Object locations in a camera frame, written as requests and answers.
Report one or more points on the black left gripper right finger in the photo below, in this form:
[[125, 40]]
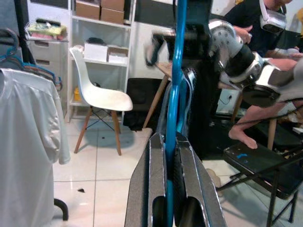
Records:
[[198, 189]]

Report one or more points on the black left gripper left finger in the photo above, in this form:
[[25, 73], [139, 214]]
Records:
[[142, 189]]

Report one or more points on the blue plastic hanger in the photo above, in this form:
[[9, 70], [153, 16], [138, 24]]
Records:
[[28, 67], [180, 35]]

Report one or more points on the dark grey hanger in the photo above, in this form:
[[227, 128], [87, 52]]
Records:
[[14, 35]]

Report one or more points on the beige slipper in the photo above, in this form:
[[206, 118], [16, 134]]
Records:
[[214, 179]]

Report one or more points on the white cardboard box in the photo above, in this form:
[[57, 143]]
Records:
[[95, 52], [118, 56]]

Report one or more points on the black robot torso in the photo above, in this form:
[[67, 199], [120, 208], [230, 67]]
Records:
[[196, 23]]

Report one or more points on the brown cardboard box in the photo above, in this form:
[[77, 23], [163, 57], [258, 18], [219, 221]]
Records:
[[112, 15], [87, 10], [113, 3]]

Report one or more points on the wooden leg table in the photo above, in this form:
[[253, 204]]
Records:
[[156, 101]]

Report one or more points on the white shelf unit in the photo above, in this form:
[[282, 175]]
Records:
[[101, 21]]

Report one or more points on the black folding chair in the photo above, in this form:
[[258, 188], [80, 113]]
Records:
[[260, 160]]

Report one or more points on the white plastic chair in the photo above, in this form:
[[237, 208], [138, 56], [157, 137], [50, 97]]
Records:
[[106, 99]]

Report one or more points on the black draped cloth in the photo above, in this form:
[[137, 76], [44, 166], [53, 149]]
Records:
[[206, 106]]

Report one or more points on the black clothes rack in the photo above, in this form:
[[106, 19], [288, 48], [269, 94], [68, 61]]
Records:
[[64, 208]]

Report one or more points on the yellow container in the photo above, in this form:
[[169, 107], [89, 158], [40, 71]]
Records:
[[77, 94]]

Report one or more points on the person in black shirt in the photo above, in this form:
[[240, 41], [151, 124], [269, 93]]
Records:
[[246, 14]]

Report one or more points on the translucent plastic drawer unit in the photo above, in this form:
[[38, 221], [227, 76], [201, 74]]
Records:
[[47, 50]]

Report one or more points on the folded cloth stack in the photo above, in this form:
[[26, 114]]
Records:
[[47, 30]]

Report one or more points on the white VR headset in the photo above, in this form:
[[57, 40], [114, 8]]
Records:
[[272, 21]]

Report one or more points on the white hanging shirt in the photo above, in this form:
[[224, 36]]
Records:
[[23, 130]]

